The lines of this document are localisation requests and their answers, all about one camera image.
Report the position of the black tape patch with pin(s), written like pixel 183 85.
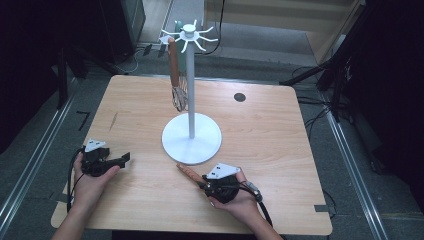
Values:
pixel 321 208

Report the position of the dark cabinet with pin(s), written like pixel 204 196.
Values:
pixel 123 30

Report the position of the person's left hand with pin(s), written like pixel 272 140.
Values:
pixel 88 188

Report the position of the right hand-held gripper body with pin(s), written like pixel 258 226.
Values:
pixel 223 188

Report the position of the person's right hand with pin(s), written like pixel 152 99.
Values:
pixel 240 205

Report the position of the white paper tag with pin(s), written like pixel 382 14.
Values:
pixel 164 39

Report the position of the black round table grommet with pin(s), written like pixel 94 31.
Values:
pixel 239 97

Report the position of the black upright post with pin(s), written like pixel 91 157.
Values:
pixel 62 80

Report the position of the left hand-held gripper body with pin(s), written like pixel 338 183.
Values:
pixel 95 160

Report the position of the black metal stand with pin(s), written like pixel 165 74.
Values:
pixel 336 66

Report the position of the metal floor rail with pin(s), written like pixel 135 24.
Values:
pixel 36 156
pixel 356 176

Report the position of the white utensil rack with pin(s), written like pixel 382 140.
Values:
pixel 191 140

